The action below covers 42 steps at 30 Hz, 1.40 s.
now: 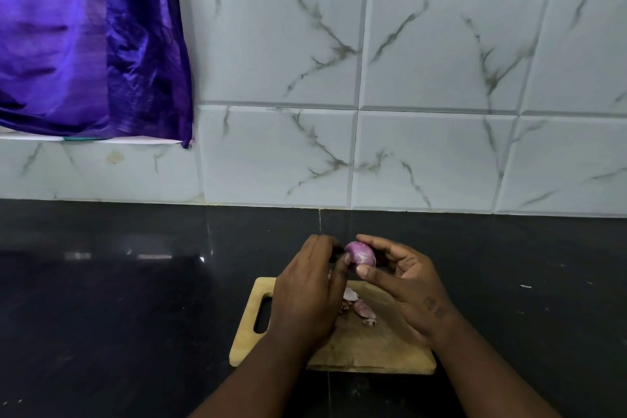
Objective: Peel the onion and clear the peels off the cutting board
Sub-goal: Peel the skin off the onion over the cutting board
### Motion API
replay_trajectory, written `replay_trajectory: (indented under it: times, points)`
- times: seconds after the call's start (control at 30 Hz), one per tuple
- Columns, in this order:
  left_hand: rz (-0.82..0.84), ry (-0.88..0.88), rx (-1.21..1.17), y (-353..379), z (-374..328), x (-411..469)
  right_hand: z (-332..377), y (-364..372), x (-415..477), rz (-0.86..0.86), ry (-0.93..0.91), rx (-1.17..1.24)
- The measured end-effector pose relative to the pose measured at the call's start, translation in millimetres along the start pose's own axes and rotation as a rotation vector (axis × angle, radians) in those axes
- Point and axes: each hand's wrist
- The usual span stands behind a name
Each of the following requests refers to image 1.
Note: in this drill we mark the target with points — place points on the person's right thumb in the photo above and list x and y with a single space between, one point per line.
371 275

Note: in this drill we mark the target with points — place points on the person's left forearm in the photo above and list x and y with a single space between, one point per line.
259 378

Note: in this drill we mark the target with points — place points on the person's right forearm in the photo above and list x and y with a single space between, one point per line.
485 373

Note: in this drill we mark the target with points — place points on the person's right hand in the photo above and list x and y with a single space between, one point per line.
416 290

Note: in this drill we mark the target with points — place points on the pink onion peel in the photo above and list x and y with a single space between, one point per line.
365 309

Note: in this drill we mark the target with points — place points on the person's left thumb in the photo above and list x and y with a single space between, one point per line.
341 283

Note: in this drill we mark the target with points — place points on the purple satin curtain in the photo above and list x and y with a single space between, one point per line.
83 35

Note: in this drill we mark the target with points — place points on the pale onion peel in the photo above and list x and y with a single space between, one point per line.
349 294

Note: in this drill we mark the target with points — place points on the wooden cutting board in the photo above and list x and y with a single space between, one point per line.
372 344

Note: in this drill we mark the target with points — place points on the peeled red onion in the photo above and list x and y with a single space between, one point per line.
360 254

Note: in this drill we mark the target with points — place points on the person's left hand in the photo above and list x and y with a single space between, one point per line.
303 295

